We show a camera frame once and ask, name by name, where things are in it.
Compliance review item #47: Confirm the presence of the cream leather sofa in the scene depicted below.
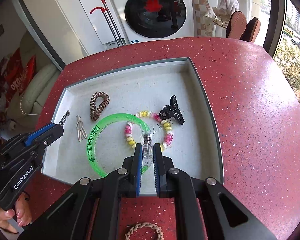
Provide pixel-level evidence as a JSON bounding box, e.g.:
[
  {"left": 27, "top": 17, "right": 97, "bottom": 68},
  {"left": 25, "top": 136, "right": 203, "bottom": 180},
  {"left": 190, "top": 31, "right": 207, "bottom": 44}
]
[{"left": 8, "top": 31, "right": 61, "bottom": 120}]

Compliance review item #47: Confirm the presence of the grey rectangular jewelry tray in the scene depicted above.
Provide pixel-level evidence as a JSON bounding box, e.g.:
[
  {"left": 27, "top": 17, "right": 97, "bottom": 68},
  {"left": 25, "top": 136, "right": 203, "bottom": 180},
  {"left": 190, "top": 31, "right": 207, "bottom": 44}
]
[{"left": 42, "top": 57, "right": 224, "bottom": 184}]

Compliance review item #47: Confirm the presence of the red handled mop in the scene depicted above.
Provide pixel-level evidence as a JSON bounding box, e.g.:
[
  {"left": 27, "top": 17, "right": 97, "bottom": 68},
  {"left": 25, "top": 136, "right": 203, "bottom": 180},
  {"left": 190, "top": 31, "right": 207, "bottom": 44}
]
[{"left": 89, "top": 0, "right": 125, "bottom": 47}]

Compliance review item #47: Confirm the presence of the black claw hair clip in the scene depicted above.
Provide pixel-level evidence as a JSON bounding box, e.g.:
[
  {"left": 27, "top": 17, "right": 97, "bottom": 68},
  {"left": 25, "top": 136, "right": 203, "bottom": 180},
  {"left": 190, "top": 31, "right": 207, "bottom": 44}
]
[{"left": 159, "top": 95, "right": 185, "bottom": 125}]

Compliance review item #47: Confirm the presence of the red embroidered cushion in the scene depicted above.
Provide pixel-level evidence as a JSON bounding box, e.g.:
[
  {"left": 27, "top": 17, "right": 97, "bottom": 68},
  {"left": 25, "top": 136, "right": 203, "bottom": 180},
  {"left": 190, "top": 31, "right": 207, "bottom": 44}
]
[{"left": 5, "top": 48, "right": 36, "bottom": 101}]

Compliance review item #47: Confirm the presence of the brown spiral hair tie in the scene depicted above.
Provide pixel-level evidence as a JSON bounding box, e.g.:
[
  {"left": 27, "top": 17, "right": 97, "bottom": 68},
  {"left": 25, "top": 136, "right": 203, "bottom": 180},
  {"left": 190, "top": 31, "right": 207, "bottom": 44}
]
[{"left": 90, "top": 91, "right": 111, "bottom": 122}]

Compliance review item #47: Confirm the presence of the beige fringe hair clip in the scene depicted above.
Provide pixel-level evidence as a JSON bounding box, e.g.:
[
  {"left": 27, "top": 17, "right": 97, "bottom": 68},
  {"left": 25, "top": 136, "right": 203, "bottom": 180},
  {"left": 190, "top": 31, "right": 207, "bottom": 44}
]
[{"left": 76, "top": 115, "right": 87, "bottom": 142}]

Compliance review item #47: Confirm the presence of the white charging cable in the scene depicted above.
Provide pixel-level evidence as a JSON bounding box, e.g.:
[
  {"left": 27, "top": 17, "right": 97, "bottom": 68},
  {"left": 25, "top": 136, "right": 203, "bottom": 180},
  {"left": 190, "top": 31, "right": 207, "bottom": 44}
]
[{"left": 19, "top": 97, "right": 42, "bottom": 117}]

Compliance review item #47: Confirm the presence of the white front-load washing machine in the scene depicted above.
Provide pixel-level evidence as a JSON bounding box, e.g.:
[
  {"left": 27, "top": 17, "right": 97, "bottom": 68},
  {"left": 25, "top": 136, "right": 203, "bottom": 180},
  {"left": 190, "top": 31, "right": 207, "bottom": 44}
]
[{"left": 112, "top": 0, "right": 194, "bottom": 44}]

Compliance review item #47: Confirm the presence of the person's left hand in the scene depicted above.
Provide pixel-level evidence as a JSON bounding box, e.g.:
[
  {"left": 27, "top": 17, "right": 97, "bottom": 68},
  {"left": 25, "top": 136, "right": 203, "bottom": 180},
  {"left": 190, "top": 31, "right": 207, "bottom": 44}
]
[{"left": 0, "top": 192, "right": 32, "bottom": 233}]

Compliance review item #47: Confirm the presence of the pink yellow beaded bracelet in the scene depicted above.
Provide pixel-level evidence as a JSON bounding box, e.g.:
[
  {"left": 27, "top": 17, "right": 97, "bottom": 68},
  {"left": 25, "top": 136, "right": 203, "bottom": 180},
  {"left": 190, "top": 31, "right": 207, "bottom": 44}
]
[{"left": 124, "top": 110, "right": 174, "bottom": 152}]

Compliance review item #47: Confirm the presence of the checkered beige curtain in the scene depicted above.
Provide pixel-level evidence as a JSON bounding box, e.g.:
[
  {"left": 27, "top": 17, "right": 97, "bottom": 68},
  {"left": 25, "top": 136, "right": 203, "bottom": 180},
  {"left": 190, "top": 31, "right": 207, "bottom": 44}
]
[{"left": 192, "top": 0, "right": 217, "bottom": 37}]

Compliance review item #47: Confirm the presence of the silver leaf hair clip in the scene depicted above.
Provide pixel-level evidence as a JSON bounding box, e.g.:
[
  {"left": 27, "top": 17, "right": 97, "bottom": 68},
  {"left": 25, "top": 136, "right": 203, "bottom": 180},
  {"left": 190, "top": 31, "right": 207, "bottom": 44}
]
[{"left": 58, "top": 110, "right": 70, "bottom": 126}]

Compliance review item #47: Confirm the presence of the white cloth on rack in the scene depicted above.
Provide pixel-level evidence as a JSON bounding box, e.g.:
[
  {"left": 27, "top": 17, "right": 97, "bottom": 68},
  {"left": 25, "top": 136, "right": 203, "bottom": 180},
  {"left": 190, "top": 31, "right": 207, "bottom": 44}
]
[{"left": 203, "top": 0, "right": 239, "bottom": 29}]

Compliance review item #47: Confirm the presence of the brown slipper right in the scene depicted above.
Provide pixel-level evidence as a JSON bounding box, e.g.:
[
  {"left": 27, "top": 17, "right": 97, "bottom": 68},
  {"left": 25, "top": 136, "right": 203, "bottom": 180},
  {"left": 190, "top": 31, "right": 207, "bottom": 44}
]
[{"left": 240, "top": 17, "right": 261, "bottom": 43}]

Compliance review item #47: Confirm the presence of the green translucent bangle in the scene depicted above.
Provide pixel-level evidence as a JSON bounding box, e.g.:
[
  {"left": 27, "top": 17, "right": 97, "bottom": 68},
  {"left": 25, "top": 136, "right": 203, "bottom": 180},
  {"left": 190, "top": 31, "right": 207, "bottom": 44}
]
[{"left": 87, "top": 113, "right": 153, "bottom": 178}]

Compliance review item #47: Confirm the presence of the brown braided hair tie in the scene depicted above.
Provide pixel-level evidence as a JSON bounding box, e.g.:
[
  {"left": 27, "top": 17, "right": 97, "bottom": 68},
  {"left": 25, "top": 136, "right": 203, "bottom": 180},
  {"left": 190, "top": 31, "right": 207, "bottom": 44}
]
[{"left": 124, "top": 221, "right": 165, "bottom": 240}]

